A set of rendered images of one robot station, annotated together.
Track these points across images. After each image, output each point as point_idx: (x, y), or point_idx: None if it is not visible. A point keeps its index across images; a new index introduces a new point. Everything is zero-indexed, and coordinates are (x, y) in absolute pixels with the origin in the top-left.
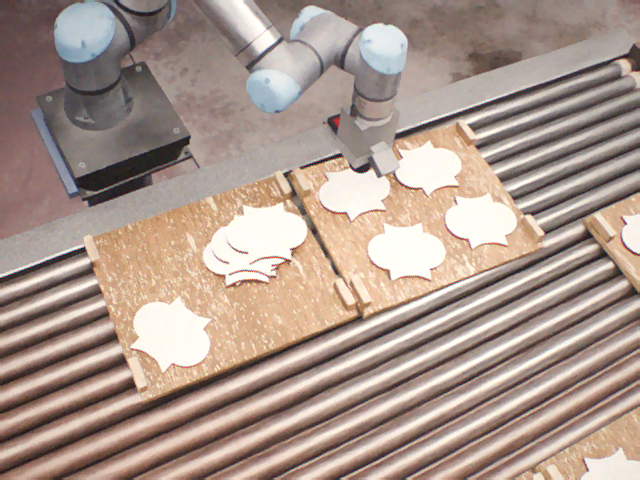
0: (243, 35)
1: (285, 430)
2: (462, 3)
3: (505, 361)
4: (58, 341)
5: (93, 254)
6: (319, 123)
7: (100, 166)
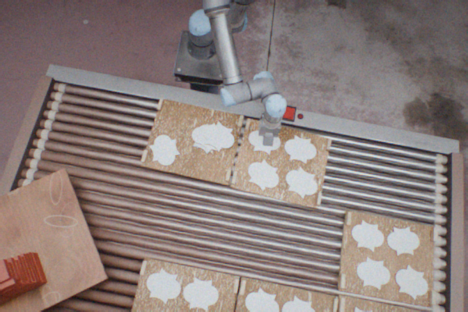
0: (225, 74)
1: (176, 205)
2: (456, 63)
3: (269, 237)
4: (131, 128)
5: (159, 106)
6: (331, 85)
7: (184, 74)
